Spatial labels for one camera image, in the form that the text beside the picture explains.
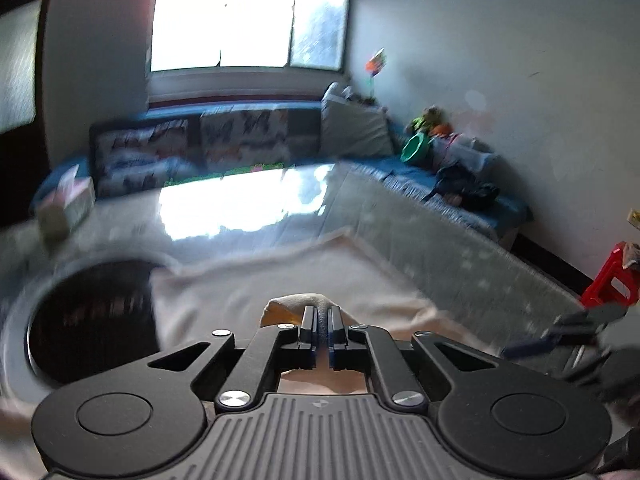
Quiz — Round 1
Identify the window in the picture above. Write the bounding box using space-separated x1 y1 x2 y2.
147 0 354 74

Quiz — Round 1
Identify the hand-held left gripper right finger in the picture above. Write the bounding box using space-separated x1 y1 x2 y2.
327 305 502 410

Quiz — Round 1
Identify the red plastic stool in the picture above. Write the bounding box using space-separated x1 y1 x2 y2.
579 241 640 312

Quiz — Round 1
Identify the clear plastic bag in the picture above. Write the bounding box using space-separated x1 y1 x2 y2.
430 132 499 177

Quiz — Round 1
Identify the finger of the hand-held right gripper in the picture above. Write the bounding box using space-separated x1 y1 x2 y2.
546 303 629 340
500 329 601 359

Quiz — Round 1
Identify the dark wooden door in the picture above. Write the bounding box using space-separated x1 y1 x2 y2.
0 0 52 231

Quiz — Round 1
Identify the cream sweater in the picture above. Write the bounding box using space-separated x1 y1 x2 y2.
149 229 502 397

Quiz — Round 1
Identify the blue sofa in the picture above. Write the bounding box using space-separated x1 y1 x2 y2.
30 100 534 252

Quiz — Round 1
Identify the butterfly print cushion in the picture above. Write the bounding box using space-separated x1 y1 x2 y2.
94 120 194 197
199 107 291 174

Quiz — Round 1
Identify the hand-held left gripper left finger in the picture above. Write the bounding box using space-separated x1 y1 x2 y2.
145 305 319 410

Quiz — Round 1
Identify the dark cloth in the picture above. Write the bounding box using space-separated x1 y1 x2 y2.
424 164 501 212

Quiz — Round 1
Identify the plush toy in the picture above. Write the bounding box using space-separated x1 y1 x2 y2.
407 105 444 134

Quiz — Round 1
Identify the tissue box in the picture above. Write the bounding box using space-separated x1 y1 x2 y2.
37 163 96 242

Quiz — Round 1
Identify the green bowl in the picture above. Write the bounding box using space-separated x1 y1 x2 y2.
399 133 434 164

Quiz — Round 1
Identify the black round induction cooktop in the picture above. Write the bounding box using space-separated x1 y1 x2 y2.
27 258 162 387

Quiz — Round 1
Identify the colourful pinwheel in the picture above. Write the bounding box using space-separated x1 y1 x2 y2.
364 48 390 99

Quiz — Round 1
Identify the grey pillow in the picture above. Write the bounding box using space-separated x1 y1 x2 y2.
320 82 396 159

